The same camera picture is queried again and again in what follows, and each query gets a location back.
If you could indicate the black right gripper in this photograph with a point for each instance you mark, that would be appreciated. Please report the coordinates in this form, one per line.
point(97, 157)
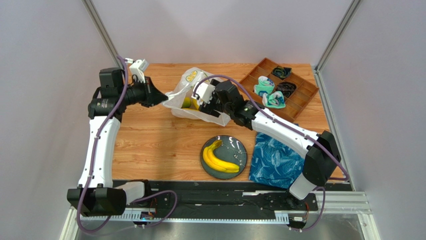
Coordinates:
point(212, 105)

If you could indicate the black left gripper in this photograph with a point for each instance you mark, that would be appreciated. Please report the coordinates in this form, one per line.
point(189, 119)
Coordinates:
point(152, 96)

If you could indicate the white plastic bag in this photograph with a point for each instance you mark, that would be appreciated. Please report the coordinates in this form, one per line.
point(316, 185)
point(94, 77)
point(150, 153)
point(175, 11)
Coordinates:
point(184, 89)

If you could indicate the yellow fake banana bunch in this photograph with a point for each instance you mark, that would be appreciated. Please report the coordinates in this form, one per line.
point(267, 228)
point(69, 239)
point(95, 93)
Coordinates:
point(216, 163)

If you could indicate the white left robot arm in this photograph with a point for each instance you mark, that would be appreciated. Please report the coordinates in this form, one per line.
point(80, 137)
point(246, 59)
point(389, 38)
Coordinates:
point(95, 194)

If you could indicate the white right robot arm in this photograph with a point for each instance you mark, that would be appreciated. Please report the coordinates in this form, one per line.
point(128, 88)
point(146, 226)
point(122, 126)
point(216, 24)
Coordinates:
point(319, 150)

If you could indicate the green fake fruit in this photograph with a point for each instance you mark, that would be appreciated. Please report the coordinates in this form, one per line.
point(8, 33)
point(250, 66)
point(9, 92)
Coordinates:
point(187, 103)

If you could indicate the blue patterned cloth bag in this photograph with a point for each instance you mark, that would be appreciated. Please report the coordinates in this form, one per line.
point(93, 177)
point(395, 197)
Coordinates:
point(274, 163)

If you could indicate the dark blue ceramic plate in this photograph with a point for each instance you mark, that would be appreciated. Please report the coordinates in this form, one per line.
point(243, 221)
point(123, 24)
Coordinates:
point(230, 150)

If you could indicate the teal white sock upper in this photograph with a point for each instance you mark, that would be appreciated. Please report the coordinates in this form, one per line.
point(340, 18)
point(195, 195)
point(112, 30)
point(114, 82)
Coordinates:
point(264, 86)

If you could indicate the teal white sock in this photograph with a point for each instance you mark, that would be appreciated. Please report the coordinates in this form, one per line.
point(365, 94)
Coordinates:
point(274, 100)
point(264, 86)

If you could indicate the teal white sock lower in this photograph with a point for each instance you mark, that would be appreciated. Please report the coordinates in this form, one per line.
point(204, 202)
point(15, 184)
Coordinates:
point(274, 100)

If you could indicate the black rolled sock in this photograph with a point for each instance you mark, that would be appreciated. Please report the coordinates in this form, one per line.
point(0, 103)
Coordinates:
point(286, 88)

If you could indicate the dark rolled sock upper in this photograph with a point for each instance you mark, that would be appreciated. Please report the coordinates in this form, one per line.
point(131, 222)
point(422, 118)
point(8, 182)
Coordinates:
point(282, 72)

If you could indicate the brown compartment tray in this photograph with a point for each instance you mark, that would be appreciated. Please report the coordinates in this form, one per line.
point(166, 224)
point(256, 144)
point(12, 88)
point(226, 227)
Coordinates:
point(297, 91)

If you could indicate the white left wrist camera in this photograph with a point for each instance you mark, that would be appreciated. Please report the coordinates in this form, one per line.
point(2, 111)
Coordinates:
point(139, 68)

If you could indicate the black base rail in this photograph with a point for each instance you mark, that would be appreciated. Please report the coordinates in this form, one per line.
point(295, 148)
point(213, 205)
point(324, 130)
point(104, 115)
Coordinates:
point(222, 200)

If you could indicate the aluminium frame base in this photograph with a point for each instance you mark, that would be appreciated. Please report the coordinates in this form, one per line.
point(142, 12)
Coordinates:
point(321, 205)

